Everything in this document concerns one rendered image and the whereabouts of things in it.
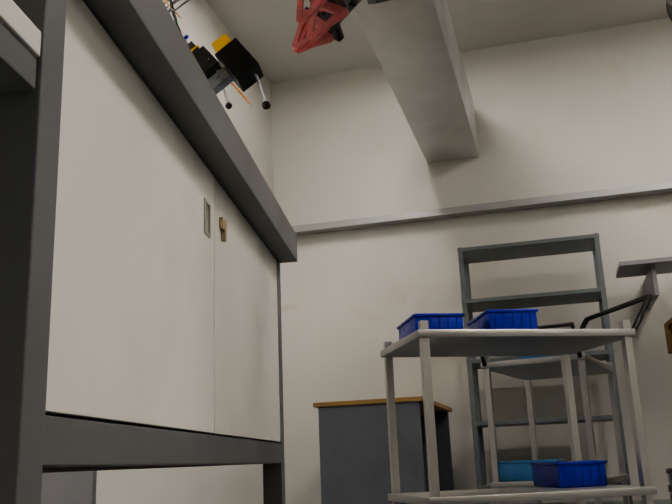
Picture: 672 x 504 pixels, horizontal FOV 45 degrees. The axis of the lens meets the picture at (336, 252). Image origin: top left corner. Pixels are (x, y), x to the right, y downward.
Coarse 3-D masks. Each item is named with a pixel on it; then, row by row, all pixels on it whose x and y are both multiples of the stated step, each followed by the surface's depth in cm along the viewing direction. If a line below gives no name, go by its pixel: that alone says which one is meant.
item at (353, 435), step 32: (320, 416) 523; (352, 416) 517; (384, 416) 511; (416, 416) 506; (448, 416) 633; (320, 448) 518; (352, 448) 512; (384, 448) 507; (416, 448) 501; (448, 448) 624; (352, 480) 507; (384, 480) 502; (416, 480) 497; (448, 480) 618
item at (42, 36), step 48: (0, 0) 52; (48, 0) 59; (0, 48) 52; (48, 48) 58; (0, 96) 57; (48, 96) 58; (0, 144) 56; (48, 144) 57; (0, 192) 55; (48, 192) 57; (0, 240) 54; (48, 240) 56; (0, 288) 53; (48, 288) 56; (0, 336) 52; (48, 336) 55; (0, 384) 52; (0, 432) 51; (0, 480) 50
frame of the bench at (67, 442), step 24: (48, 432) 65; (72, 432) 69; (96, 432) 74; (120, 432) 80; (144, 432) 87; (168, 432) 95; (48, 456) 64; (72, 456) 69; (96, 456) 74; (120, 456) 80; (144, 456) 86; (168, 456) 94; (192, 456) 104; (216, 456) 116; (240, 456) 131; (264, 456) 151; (264, 480) 168
